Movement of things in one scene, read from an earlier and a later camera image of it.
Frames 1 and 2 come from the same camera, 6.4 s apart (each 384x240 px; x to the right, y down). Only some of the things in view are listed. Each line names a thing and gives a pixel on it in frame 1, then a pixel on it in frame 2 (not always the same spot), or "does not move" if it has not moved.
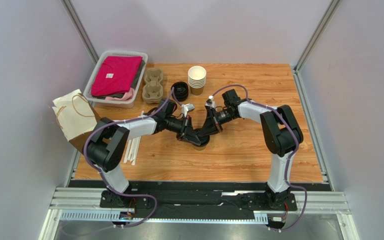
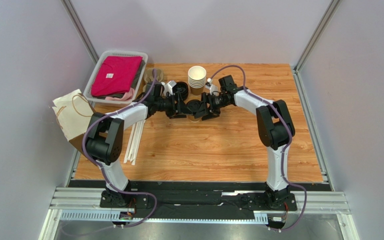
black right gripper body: x=212 y=121 -> x=206 y=104
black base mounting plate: x=198 y=201 does not move
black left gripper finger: x=190 y=136 -> x=182 y=109
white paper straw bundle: x=132 y=151 does not move
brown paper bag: x=77 y=116 does not move
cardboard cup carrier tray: x=153 y=91 does not move
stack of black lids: x=181 y=90 does not move
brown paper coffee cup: x=199 y=148 -> x=192 y=118
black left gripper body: x=178 y=126 -> x=170 y=107
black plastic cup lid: x=204 y=140 -> x=194 y=105
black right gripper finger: x=209 y=127 -> x=204 y=111
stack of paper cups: x=196 y=80 does not move
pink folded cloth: x=116 y=74 does not move
